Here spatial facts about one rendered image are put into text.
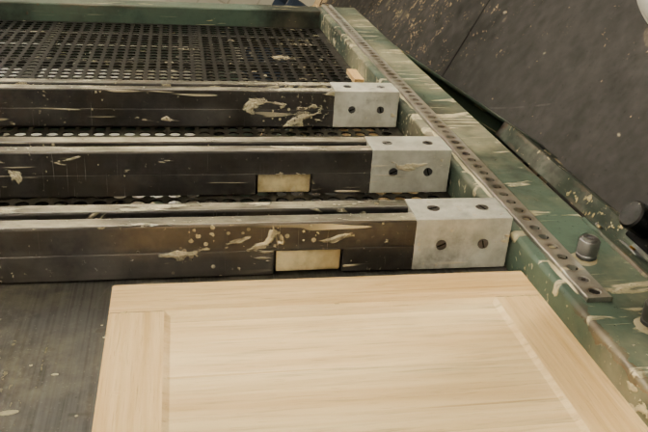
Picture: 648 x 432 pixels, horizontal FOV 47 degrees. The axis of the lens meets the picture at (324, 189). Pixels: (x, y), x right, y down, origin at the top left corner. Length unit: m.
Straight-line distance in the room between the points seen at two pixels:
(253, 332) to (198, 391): 0.11
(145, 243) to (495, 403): 0.42
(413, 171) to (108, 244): 0.49
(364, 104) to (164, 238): 0.64
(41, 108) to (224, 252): 0.60
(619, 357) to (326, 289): 0.31
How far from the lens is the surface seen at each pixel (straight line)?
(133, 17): 2.24
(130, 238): 0.89
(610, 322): 0.84
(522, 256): 0.96
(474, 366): 0.78
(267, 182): 1.12
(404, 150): 1.14
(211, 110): 1.39
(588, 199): 2.09
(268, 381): 0.73
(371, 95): 1.42
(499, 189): 1.09
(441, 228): 0.94
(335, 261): 0.93
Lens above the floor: 1.47
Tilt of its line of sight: 22 degrees down
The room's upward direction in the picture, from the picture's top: 61 degrees counter-clockwise
